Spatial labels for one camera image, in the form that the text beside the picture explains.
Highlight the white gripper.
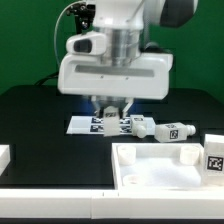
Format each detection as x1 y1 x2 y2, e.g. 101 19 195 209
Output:
58 53 173 118

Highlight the white square tabletop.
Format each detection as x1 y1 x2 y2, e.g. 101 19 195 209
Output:
111 143 220 190

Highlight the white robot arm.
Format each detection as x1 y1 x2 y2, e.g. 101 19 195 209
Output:
58 0 198 116

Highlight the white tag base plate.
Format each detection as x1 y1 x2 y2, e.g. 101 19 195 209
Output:
66 116 131 135

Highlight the black cables bundle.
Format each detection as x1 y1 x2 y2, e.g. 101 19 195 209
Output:
34 70 61 87

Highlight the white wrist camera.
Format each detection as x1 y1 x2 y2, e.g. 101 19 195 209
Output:
66 31 107 56

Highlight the white obstacle fence rail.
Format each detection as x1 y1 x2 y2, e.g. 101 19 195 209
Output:
0 144 224 220

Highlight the grey cable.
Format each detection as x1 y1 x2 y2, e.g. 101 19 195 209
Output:
53 0 87 73

